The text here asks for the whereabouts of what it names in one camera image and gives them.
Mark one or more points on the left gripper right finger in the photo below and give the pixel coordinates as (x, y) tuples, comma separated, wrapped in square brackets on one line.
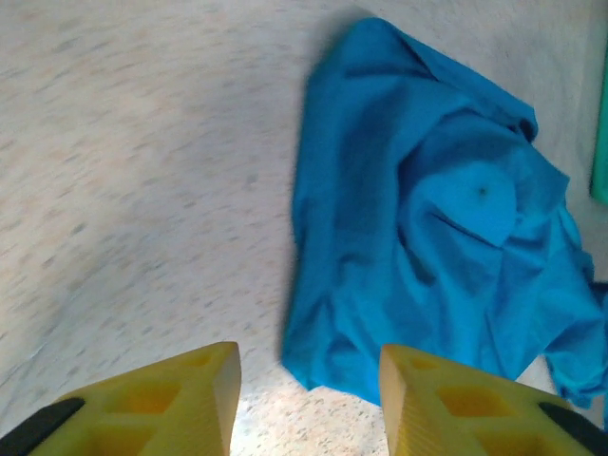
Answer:
[(465, 408)]

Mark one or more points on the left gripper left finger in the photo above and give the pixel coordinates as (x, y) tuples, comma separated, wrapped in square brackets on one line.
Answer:
[(157, 408)]

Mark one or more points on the green plastic basket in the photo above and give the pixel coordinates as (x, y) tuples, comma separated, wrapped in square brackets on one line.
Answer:
[(601, 152)]

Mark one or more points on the blue t-shirt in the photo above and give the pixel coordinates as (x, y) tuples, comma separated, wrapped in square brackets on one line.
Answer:
[(404, 214)]

